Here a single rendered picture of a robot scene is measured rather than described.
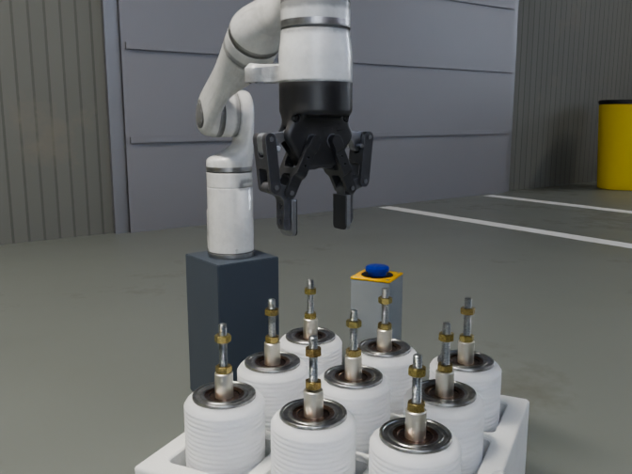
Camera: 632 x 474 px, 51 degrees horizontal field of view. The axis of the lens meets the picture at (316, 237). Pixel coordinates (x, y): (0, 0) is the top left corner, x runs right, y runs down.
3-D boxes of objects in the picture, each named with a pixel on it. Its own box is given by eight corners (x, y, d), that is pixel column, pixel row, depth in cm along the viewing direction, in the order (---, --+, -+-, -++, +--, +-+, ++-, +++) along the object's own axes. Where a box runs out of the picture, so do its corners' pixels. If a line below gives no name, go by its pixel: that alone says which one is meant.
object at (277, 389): (303, 507, 87) (302, 378, 84) (231, 502, 88) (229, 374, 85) (312, 469, 96) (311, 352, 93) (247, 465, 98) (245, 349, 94)
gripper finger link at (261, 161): (260, 131, 66) (273, 187, 67) (245, 135, 65) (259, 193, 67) (275, 132, 64) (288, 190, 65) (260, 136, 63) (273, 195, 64)
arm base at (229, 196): (200, 254, 136) (197, 170, 133) (239, 248, 141) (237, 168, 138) (222, 261, 128) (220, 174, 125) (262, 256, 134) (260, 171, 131)
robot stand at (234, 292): (190, 389, 142) (184, 253, 136) (245, 374, 150) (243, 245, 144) (221, 413, 131) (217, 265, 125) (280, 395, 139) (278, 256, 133)
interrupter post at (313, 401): (328, 418, 73) (328, 390, 73) (310, 423, 72) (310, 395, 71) (315, 410, 75) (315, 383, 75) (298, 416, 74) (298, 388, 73)
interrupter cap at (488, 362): (504, 363, 90) (504, 358, 89) (475, 379, 84) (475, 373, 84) (456, 350, 95) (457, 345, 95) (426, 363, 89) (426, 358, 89)
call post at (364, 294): (348, 450, 116) (349, 278, 110) (362, 433, 122) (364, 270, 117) (386, 459, 113) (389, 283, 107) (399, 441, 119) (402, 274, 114)
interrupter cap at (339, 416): (360, 420, 73) (360, 415, 73) (305, 439, 68) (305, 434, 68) (320, 397, 79) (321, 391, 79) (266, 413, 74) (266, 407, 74)
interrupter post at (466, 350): (478, 363, 90) (479, 340, 89) (468, 368, 88) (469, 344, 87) (462, 359, 91) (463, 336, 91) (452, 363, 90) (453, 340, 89)
